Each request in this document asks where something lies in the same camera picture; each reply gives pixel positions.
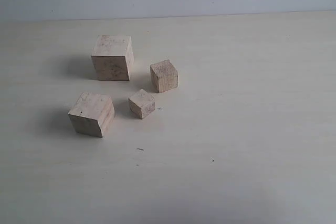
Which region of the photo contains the third largest wooden cube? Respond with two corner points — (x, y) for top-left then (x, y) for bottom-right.
(150, 60), (178, 93)

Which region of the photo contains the smallest wooden cube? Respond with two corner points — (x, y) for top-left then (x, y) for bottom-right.
(128, 89), (155, 119)

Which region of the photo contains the second largest wooden cube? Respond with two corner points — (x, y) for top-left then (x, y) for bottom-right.
(68, 92), (115, 138)

